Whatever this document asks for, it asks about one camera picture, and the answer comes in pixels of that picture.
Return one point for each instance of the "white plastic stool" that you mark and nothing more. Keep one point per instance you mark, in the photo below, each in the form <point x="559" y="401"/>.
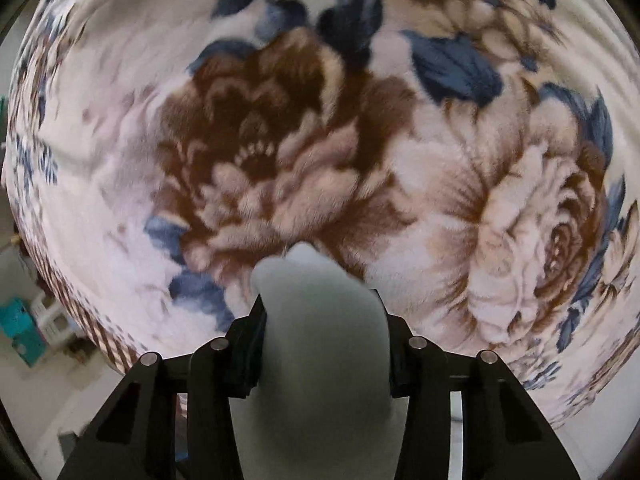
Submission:
<point x="50" y="317"/>

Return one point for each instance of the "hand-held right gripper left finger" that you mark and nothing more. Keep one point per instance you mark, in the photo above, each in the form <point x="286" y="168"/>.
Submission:
<point x="250" y="350"/>

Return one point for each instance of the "floral printed blanket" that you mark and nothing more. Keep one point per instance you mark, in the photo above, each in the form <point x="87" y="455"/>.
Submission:
<point x="350" y="160"/>

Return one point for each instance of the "pale blue pants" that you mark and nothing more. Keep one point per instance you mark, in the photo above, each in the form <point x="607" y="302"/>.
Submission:
<point x="325" y="360"/>

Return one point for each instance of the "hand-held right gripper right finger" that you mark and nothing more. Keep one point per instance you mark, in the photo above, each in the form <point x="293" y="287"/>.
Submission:
<point x="398" y="360"/>

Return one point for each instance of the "teal box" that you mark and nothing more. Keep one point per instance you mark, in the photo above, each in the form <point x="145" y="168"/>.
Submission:
<point x="20" y="332"/>

